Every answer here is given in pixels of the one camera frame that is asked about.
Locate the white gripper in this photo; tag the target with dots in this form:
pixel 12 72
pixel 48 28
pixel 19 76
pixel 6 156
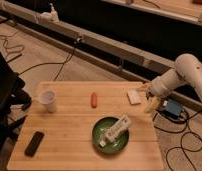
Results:
pixel 157 89

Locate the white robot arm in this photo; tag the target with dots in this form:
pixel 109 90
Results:
pixel 187 70

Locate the white rectangular sponge block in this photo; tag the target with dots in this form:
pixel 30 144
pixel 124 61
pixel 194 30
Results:
pixel 134 97

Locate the blue power box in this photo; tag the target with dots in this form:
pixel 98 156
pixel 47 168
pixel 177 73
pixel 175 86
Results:
pixel 172 108

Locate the white game remote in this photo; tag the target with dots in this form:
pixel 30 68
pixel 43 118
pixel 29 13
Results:
pixel 115 131

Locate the orange sausage toy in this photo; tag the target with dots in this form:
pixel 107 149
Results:
pixel 94 100

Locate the green bowl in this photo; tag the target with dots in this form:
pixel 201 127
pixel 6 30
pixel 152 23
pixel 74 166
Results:
pixel 99 128

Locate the black remote control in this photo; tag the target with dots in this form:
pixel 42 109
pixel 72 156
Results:
pixel 34 144

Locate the black chair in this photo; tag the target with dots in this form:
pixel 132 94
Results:
pixel 11 93

